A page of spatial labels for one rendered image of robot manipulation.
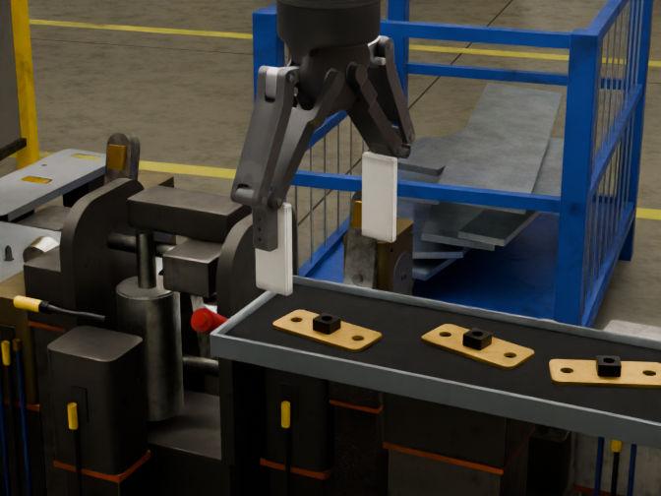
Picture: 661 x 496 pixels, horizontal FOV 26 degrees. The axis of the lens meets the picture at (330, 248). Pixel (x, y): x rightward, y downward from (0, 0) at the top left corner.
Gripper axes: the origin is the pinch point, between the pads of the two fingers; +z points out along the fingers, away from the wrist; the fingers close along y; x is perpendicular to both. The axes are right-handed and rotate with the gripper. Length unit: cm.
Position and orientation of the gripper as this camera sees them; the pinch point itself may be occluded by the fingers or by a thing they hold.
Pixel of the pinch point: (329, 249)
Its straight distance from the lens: 110.3
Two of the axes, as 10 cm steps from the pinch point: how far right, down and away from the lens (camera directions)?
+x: -8.1, -2.1, 5.5
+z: 0.0, 9.3, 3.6
